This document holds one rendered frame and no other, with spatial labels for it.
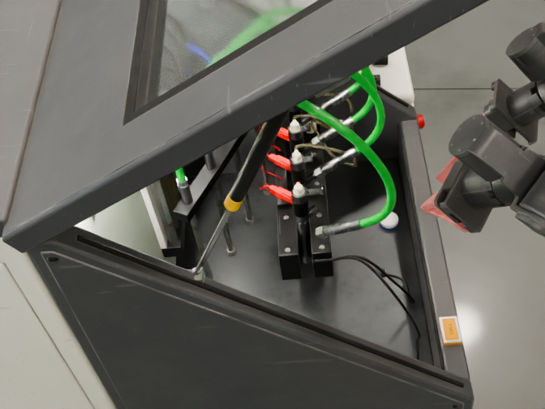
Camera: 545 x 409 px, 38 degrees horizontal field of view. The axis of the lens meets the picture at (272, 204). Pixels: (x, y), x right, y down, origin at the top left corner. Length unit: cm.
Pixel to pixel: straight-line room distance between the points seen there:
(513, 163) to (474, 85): 234
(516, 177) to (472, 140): 6
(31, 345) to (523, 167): 70
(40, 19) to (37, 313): 42
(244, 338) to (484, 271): 162
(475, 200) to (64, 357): 62
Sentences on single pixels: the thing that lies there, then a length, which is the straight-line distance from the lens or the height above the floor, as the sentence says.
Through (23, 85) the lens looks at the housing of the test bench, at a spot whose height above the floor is 150.
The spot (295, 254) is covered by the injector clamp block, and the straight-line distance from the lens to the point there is 147.
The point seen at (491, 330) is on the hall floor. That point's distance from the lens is 254.
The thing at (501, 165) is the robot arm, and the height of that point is 149.
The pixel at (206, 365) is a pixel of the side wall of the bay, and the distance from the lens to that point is 120.
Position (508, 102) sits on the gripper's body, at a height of 129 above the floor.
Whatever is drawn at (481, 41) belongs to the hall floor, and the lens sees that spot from 346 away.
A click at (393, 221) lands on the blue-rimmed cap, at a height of 84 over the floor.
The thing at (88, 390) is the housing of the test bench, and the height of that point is 108.
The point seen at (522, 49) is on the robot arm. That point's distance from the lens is 121.
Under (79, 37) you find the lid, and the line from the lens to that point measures 111.
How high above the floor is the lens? 216
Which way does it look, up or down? 50 degrees down
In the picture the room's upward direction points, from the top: 9 degrees counter-clockwise
